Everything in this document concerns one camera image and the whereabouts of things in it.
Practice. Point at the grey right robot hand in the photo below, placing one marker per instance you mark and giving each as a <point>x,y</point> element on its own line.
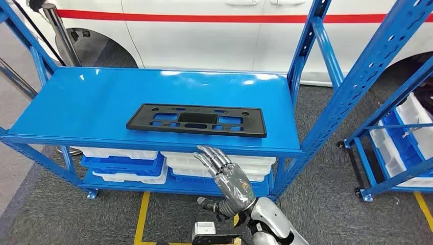
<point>233,186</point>

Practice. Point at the black perforated plastic panel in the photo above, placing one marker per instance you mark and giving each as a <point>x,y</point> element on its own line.
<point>140,118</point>

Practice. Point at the blue metal shelf rack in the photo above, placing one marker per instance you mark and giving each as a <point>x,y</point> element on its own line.
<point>101,101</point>
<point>389,105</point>

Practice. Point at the blue plastic parts bin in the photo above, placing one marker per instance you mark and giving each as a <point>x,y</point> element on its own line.
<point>189,182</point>
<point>118,164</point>
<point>402,145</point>

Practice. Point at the white car with red stripe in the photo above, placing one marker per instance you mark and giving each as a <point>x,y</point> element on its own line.
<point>203,40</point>

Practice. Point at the grey metal bar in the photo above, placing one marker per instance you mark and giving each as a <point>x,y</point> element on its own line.
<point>17,78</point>

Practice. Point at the black stanchion belt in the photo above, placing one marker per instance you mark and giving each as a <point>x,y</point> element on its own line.
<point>39,33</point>

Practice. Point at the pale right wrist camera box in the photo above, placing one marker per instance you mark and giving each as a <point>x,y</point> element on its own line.
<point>203,230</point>

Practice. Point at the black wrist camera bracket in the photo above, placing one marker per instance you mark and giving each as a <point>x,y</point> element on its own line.
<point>216,239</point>

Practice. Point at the chrome stanchion post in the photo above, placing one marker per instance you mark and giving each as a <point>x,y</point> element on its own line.
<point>62,37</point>

